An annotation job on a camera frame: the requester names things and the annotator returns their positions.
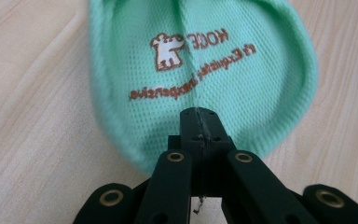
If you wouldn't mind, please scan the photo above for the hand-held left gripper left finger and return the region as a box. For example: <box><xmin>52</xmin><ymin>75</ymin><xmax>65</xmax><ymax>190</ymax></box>
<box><xmin>167</xmin><ymin>106</ymin><xmax>207</xmax><ymax>198</ymax></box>

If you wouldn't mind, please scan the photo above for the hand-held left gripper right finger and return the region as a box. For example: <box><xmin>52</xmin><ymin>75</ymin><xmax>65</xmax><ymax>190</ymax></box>
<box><xmin>202</xmin><ymin>107</ymin><xmax>238</xmax><ymax>198</ymax></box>

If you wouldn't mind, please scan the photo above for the mint green striped garment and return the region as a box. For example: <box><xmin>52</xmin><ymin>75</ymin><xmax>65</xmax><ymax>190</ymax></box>
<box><xmin>87</xmin><ymin>0</ymin><xmax>320</xmax><ymax>175</ymax></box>

